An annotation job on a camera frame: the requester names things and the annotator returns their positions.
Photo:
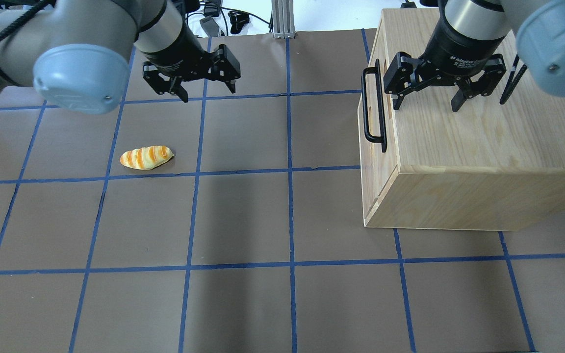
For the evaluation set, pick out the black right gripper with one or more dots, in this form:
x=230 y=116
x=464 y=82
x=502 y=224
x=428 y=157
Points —
x=461 y=46

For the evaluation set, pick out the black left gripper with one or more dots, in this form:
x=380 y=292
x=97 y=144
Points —
x=175 y=49

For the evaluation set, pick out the black metal drawer handle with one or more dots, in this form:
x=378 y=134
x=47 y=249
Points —
x=378 y=108

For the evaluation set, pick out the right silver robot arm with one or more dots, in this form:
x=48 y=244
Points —
x=539 y=30

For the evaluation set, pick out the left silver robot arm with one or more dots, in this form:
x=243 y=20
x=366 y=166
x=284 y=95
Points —
x=76 y=53

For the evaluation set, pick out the light wooden drawer cabinet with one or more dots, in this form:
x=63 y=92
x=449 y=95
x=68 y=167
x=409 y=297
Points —
x=489 y=166

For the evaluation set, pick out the striped toy bread loaf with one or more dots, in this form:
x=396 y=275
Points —
x=146 y=158

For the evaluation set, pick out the aluminium frame post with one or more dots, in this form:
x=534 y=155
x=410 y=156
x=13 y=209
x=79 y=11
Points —
x=282 y=19

